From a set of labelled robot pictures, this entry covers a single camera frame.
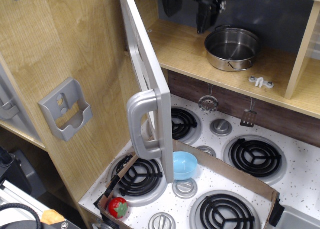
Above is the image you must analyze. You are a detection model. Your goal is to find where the grey toy microwave door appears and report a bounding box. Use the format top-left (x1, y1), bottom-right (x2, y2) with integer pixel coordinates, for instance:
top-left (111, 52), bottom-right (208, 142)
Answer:
top-left (120, 0), bottom-right (174, 183)

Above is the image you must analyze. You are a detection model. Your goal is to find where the stainless steel pot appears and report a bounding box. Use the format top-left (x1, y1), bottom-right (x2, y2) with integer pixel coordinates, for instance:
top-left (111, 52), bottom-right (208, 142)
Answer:
top-left (204, 26), bottom-right (261, 72)

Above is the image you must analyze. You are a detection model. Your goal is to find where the grey middle stove knob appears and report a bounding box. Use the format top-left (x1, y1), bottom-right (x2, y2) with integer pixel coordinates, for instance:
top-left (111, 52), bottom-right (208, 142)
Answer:
top-left (197, 145), bottom-right (217, 157)

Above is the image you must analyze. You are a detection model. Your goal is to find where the hanging toy skimmer spoon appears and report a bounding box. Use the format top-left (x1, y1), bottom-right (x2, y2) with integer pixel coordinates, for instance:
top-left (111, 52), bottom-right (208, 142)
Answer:
top-left (198, 83), bottom-right (219, 113)

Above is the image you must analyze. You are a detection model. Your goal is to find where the black braided cable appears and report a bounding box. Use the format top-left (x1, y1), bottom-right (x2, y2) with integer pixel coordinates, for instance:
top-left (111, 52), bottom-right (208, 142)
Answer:
top-left (0, 203), bottom-right (42, 229)

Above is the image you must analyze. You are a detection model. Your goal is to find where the front left black burner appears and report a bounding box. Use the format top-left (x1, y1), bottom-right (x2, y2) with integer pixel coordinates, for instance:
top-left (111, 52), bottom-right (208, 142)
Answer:
top-left (117, 159), bottom-right (163, 197)

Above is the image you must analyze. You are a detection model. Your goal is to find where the grey centre front stove knob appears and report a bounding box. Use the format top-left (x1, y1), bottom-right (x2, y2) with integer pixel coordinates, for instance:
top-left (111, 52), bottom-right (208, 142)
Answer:
top-left (172, 178), bottom-right (198, 200)

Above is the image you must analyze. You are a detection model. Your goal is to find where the grey toy sink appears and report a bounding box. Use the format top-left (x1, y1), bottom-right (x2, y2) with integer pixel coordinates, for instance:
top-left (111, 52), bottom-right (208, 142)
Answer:
top-left (266, 206), bottom-right (320, 229)

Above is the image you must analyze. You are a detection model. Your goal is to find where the front right black burner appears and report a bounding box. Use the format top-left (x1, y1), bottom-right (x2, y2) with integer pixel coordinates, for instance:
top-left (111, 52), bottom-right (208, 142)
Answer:
top-left (190, 193), bottom-right (257, 229)

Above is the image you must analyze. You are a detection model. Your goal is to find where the grey back stove knob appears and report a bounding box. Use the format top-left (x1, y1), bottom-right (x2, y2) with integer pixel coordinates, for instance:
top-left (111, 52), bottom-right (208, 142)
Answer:
top-left (210, 119), bottom-right (233, 137)

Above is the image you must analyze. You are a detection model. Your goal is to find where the grey front edge stove knob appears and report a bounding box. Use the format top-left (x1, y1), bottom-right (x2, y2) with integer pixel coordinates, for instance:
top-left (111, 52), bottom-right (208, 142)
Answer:
top-left (148, 212), bottom-right (177, 229)

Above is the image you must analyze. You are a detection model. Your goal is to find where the black equipment box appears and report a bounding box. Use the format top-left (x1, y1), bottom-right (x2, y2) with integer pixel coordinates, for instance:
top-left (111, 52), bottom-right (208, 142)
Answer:
top-left (0, 147), bottom-right (47, 199)

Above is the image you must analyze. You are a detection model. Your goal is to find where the orange object at bottom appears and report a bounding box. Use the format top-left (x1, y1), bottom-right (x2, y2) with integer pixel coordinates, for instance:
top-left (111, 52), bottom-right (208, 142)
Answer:
top-left (40, 209), bottom-right (65, 225)

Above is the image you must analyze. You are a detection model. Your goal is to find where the hanging toy spatula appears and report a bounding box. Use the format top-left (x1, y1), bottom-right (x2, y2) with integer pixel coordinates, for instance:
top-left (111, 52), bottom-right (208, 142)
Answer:
top-left (240, 97), bottom-right (257, 128)

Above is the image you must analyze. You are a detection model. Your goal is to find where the red toy strawberry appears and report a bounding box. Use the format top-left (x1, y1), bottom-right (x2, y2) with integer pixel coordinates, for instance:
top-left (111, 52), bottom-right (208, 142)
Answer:
top-left (108, 197), bottom-right (129, 219)

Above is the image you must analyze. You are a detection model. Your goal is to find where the grey wall phone holder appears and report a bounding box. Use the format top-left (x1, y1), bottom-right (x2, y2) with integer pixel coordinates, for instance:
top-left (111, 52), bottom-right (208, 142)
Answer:
top-left (38, 77), bottom-right (93, 142)

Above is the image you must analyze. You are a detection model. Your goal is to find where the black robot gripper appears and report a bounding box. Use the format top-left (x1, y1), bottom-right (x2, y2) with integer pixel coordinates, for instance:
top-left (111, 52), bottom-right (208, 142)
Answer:
top-left (162, 0), bottom-right (227, 34)

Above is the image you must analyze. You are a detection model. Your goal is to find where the back right black burner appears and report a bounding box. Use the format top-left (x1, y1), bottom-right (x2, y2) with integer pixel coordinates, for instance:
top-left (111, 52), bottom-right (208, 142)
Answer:
top-left (228, 138), bottom-right (283, 179)

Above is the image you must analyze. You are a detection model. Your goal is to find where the brown cardboard barrier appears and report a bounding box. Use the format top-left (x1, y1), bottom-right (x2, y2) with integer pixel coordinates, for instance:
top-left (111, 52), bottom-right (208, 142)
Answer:
top-left (95, 140), bottom-right (284, 229)

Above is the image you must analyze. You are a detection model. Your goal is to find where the light blue plastic bowl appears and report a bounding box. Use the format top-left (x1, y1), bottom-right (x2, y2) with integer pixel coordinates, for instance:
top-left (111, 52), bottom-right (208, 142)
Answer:
top-left (173, 151), bottom-right (198, 181)

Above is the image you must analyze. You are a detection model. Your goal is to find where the white plastic door latch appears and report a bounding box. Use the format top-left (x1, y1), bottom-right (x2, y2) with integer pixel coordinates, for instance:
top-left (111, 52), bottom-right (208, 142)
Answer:
top-left (248, 76), bottom-right (274, 89)

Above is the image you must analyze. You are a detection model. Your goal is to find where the back left black burner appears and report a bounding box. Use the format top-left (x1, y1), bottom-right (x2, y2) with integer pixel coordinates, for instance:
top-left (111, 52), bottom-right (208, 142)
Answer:
top-left (171, 108), bottom-right (198, 140)

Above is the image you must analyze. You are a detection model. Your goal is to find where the grey fridge door handle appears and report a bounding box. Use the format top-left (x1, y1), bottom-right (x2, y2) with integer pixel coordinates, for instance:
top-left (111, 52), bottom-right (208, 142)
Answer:
top-left (0, 63), bottom-right (21, 121)

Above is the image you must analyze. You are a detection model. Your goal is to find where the black burner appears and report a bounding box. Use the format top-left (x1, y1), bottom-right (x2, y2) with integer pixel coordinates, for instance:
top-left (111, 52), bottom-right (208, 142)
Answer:
top-left (228, 138), bottom-right (283, 179)
top-left (117, 159), bottom-right (163, 197)
top-left (190, 193), bottom-right (257, 229)
top-left (171, 108), bottom-right (198, 140)

